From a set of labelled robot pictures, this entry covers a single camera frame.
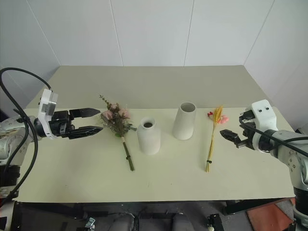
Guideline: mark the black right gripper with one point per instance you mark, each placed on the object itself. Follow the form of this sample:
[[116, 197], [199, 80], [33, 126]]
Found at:
[[247, 134]]

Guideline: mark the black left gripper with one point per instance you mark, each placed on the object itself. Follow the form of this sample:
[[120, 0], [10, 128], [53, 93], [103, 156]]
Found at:
[[60, 124]]

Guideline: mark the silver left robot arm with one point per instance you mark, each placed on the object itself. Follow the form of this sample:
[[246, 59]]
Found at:
[[9, 137]]

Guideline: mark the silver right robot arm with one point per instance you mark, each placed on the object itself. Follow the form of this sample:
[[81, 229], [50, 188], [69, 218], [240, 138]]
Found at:
[[288, 149]]

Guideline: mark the white conical vase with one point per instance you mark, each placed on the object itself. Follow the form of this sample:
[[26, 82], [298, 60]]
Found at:
[[184, 122]]

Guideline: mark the white bottle-shaped vase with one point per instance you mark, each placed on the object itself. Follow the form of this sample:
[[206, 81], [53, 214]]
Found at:
[[149, 137]]

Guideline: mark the yellow wheat bouquet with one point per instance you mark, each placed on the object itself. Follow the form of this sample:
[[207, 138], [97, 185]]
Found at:
[[212, 142]]

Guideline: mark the pink flower bouquet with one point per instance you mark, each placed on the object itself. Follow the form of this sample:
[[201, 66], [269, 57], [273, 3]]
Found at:
[[118, 120]]

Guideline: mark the red floor mat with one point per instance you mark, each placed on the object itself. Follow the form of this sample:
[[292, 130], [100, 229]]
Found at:
[[269, 219]]

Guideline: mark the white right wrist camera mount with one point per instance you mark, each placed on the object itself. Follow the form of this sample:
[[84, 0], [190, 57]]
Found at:
[[264, 115]]

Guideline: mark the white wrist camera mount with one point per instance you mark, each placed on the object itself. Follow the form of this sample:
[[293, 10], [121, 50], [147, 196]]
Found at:
[[264, 115], [45, 103]]

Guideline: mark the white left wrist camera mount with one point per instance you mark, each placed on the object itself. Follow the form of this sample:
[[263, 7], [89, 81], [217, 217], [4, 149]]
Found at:
[[45, 103]]

